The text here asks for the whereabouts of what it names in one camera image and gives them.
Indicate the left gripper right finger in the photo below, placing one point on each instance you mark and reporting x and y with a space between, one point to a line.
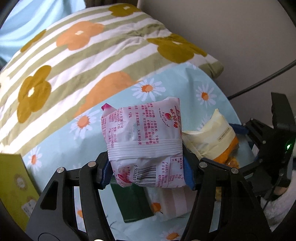
241 216

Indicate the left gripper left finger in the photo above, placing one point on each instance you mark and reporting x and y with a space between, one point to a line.
92 185

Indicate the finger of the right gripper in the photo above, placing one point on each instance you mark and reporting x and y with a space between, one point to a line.
239 129

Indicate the orange waffle snack packet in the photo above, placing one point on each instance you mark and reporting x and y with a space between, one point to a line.
216 141

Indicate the pink white snack packet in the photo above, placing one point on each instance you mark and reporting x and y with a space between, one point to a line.
144 143

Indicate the person's right hand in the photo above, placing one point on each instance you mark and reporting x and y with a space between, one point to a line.
280 190

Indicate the yellow-green cardboard box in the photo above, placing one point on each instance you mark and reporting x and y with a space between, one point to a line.
18 193

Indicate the light blue daisy tablecloth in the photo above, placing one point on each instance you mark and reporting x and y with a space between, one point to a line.
132 213

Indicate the striped floral duvet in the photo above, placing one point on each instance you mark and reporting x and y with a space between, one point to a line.
81 60

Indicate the light blue hanging sheet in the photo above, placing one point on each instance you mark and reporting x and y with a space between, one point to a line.
27 19

